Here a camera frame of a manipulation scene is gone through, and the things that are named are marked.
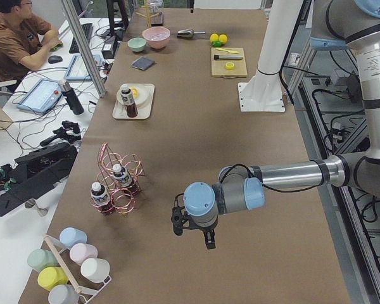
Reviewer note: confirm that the tea bottle in rack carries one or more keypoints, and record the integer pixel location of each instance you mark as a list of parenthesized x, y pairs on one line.
[(122, 176), (101, 199)]

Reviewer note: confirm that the pink bowl with ice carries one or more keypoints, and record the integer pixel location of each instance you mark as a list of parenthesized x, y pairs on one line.
[(156, 37)]

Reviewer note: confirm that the light blue cup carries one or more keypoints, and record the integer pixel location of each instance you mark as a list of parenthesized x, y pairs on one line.
[(71, 236)]

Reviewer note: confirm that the grey cup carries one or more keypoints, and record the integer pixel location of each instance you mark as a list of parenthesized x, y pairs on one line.
[(63, 294)]

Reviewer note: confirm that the black computer mouse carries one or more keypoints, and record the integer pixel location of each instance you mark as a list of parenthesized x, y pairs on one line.
[(54, 59)]

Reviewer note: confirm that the wooden mug tree stand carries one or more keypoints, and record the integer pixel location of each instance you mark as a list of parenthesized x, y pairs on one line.
[(152, 11)]

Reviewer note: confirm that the pink cup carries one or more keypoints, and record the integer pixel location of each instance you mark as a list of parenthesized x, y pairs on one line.
[(82, 251)]

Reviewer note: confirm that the tea bottle in rack rear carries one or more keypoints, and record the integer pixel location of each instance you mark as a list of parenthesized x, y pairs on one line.
[(122, 176)]

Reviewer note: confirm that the black equipment case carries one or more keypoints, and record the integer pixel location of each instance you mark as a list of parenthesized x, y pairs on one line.
[(35, 174)]

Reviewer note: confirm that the white round plate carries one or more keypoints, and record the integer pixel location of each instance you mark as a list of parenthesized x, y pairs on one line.
[(145, 94)]

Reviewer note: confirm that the metal ice scoop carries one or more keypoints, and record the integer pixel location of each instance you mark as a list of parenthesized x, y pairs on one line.
[(189, 33)]

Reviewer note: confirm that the white cup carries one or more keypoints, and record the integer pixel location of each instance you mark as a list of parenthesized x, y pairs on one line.
[(95, 269)]

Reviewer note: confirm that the tea bottle in rack front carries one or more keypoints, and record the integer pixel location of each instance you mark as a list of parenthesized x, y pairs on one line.
[(101, 199)]

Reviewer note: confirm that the lemon half slice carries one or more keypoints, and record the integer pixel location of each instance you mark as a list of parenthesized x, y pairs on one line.
[(229, 65)]

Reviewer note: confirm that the white camera pole base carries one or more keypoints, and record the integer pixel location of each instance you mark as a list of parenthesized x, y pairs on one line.
[(264, 90)]

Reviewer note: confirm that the cream rabbit tray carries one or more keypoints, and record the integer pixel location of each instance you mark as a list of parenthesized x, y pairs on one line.
[(120, 113)]

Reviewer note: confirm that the wooden cutting board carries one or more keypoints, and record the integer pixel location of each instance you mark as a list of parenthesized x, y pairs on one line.
[(218, 66)]

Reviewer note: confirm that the black power adapter box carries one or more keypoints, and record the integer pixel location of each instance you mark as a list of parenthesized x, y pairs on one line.
[(109, 48)]

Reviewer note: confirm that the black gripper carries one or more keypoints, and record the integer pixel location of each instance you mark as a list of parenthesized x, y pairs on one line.
[(205, 229)]

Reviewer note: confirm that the yellow cup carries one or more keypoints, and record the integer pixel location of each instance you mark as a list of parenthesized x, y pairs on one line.
[(50, 277)]

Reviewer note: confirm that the man in brown shirt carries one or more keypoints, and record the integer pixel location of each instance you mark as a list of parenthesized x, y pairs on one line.
[(25, 40)]

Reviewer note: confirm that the blue teach pendant tablet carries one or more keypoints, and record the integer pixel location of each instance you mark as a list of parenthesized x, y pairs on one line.
[(42, 97)]

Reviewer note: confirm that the mint green cup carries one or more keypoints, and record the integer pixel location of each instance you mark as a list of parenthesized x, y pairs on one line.
[(40, 259)]

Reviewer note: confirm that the dark grey folded cloth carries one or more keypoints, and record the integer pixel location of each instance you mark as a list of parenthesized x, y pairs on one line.
[(142, 63)]

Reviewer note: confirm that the aluminium frame post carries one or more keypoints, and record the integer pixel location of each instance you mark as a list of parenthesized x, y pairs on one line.
[(85, 52)]

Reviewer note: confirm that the glazed yellow donut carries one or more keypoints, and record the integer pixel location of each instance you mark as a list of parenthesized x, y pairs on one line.
[(134, 92)]

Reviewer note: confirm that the dark tea bottle on tray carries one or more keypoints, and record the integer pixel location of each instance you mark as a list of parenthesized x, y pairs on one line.
[(128, 101)]

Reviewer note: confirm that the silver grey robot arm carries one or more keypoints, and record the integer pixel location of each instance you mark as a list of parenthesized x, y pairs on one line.
[(336, 25)]

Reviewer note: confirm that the green lime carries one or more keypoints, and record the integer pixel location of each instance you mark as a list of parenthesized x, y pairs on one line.
[(216, 44)]

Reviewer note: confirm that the copper wire bottle rack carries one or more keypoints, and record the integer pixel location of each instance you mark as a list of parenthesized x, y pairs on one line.
[(124, 200)]

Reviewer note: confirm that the yellow plastic knife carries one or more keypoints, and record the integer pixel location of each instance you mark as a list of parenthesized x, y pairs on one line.
[(227, 50)]

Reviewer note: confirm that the steel muddler black tip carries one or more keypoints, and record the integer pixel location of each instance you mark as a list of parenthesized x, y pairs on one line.
[(227, 57)]

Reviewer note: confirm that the mint green bowl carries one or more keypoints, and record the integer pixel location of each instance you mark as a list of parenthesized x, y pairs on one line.
[(136, 44)]

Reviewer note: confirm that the black thermos bottle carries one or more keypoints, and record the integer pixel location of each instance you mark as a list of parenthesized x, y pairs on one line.
[(71, 98)]

